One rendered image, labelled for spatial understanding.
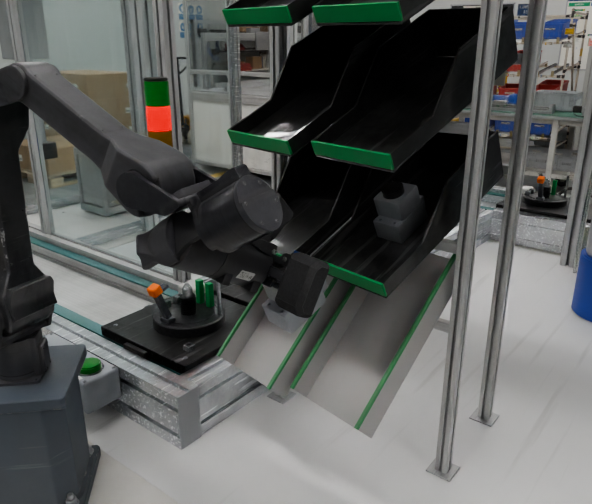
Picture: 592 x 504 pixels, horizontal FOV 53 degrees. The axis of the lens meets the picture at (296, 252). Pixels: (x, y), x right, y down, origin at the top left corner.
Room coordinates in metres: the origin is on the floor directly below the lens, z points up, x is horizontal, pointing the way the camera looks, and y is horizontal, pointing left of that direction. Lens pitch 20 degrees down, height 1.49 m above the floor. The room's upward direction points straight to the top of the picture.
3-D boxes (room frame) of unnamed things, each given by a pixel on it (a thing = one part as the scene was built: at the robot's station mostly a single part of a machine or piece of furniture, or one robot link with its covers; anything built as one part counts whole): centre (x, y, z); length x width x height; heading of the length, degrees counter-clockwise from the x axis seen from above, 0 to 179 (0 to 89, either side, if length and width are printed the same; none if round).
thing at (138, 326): (1.04, 0.21, 0.96); 0.24 x 0.24 x 0.02; 52
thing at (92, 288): (1.24, 0.43, 0.91); 0.84 x 0.28 x 0.10; 52
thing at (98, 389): (0.92, 0.41, 0.93); 0.21 x 0.07 x 0.06; 52
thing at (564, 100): (5.91, -2.56, 0.90); 0.40 x 0.31 x 0.17; 53
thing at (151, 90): (1.25, 0.29, 1.38); 0.05 x 0.05 x 0.05
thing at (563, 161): (5.77, -2.51, 0.36); 0.60 x 0.40 x 0.15; 55
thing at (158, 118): (1.25, 0.29, 1.33); 0.05 x 0.05 x 0.05
